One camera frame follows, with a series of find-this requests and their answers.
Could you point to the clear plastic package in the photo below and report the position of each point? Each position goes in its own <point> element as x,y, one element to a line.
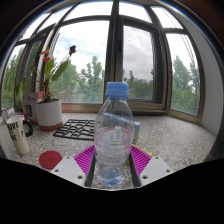
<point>7,115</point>

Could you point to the cream mug with black lettering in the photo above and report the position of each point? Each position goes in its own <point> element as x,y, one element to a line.
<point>16,136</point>

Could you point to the black openwork trivet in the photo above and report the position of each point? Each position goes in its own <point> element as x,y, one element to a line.
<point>75,129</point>

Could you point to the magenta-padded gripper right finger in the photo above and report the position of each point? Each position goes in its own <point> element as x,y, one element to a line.
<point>155,168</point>

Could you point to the clear blue-capped water bottle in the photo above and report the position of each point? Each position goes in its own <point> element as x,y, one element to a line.
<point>113,133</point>

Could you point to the flat round red coaster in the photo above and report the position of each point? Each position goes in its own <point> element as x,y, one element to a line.
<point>50,159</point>

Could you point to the white box with coloured rings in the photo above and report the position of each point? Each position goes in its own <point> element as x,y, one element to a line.
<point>30,100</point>

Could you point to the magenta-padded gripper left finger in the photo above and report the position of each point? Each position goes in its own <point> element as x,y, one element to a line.
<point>68,168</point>

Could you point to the red-flowered plant in white pot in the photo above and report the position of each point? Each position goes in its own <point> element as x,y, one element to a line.
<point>49,113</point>

